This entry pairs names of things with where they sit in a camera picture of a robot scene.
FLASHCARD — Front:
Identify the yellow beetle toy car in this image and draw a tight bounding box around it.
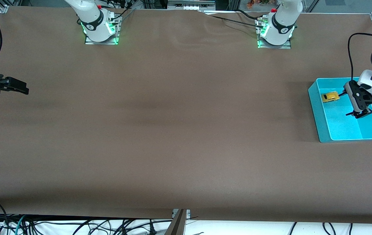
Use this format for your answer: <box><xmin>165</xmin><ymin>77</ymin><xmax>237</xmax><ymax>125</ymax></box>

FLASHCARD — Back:
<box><xmin>322</xmin><ymin>92</ymin><xmax>340</xmax><ymax>103</ymax></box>

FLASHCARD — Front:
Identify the teal plastic bin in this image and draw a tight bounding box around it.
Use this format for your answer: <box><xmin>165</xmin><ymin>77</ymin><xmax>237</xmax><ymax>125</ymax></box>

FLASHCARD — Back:
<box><xmin>308</xmin><ymin>77</ymin><xmax>372</xmax><ymax>143</ymax></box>

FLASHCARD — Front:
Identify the white power strip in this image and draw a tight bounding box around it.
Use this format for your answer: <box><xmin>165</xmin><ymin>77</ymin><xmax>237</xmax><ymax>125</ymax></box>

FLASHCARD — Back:
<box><xmin>167</xmin><ymin>0</ymin><xmax>216</xmax><ymax>11</ymax></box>

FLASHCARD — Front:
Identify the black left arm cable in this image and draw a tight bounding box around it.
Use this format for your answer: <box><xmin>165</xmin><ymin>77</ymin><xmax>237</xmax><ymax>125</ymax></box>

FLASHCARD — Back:
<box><xmin>348</xmin><ymin>33</ymin><xmax>372</xmax><ymax>82</ymax></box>

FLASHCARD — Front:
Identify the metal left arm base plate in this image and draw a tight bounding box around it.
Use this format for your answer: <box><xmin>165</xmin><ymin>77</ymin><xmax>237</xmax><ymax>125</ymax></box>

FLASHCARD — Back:
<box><xmin>256</xmin><ymin>16</ymin><xmax>292</xmax><ymax>49</ymax></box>

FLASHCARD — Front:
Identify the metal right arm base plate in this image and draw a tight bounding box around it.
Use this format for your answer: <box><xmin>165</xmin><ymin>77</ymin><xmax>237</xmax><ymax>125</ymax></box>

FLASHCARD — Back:
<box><xmin>85</xmin><ymin>15</ymin><xmax>121</xmax><ymax>45</ymax></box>

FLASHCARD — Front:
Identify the long black base cable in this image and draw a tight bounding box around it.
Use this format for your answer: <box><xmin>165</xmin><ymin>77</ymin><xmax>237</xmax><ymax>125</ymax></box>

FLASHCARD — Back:
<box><xmin>199</xmin><ymin>11</ymin><xmax>265</xmax><ymax>29</ymax></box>

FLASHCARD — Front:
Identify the teal floor cable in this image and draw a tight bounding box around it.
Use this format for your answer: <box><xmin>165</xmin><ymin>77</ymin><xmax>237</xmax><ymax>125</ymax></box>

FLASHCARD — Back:
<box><xmin>14</xmin><ymin>214</ymin><xmax>27</xmax><ymax>235</ymax></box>

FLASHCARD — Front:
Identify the metal table bracket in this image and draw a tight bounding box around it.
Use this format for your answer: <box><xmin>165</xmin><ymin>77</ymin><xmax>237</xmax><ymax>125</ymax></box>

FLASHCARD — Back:
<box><xmin>165</xmin><ymin>209</ymin><xmax>191</xmax><ymax>235</ymax></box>

